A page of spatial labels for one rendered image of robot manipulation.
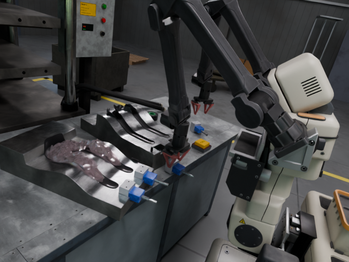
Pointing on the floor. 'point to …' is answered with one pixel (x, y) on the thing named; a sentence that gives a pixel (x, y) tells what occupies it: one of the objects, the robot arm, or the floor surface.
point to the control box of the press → (89, 37)
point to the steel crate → (97, 70)
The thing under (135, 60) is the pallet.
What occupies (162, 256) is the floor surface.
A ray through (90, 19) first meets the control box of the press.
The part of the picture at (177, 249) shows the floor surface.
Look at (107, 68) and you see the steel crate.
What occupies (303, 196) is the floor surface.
